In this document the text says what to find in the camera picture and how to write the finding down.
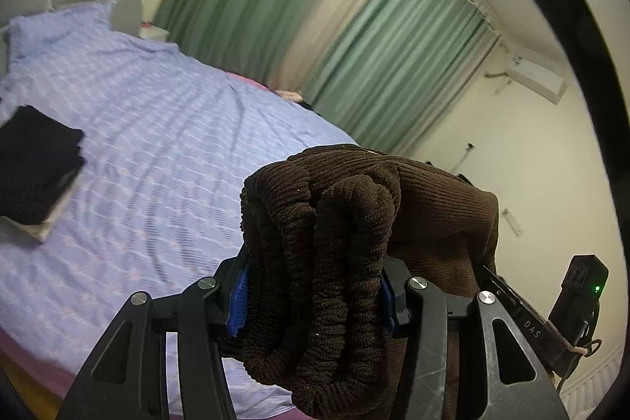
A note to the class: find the blue striped pillow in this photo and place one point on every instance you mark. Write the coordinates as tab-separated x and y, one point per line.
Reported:
64	26

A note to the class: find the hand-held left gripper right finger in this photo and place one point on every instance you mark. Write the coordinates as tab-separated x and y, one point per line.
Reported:
390	307

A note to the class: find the beige sheer curtain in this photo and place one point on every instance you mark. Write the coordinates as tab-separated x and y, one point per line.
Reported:
339	6

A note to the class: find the pink soft item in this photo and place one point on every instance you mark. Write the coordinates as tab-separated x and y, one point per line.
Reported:
289	95

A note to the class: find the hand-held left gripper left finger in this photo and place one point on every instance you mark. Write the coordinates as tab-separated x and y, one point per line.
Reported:
237	302

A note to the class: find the stack of folded dark clothes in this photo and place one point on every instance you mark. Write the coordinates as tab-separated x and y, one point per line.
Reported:
34	164

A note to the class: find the bed with purple sheet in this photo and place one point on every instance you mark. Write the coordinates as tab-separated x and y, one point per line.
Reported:
172	129

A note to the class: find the white air conditioner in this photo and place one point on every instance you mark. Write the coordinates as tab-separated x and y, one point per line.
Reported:
536	78

